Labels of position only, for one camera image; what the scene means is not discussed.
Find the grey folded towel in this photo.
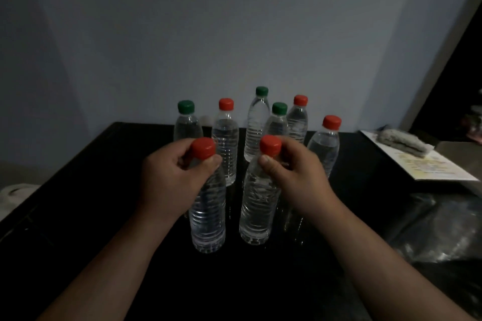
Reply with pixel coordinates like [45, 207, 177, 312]
[378, 125, 434, 156]

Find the person's right hand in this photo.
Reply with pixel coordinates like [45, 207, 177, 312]
[258, 136, 334, 217]

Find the white printed paper sheet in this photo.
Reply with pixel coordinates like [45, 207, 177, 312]
[359, 129, 479, 182]

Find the person's left forearm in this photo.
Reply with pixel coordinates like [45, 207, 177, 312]
[37, 208, 178, 321]

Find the green cap water bottle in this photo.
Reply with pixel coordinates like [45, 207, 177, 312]
[263, 102, 290, 138]
[173, 100, 204, 143]
[244, 86, 271, 163]

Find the dark wood wardrobe unit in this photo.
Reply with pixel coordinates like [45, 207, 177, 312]
[399, 0, 482, 197]

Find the person's right forearm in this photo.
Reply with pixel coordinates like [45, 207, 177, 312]
[312, 200, 475, 321]

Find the black glossy table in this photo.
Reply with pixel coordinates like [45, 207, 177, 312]
[0, 121, 482, 321]

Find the person's left hand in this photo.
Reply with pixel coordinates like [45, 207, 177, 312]
[139, 139, 223, 221]

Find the grey and pink cloth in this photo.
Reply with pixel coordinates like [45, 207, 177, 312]
[465, 104, 482, 141]

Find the red cap water bottle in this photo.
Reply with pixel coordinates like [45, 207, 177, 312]
[188, 137, 227, 254]
[286, 94, 309, 144]
[239, 134, 283, 246]
[211, 98, 240, 187]
[307, 115, 342, 179]

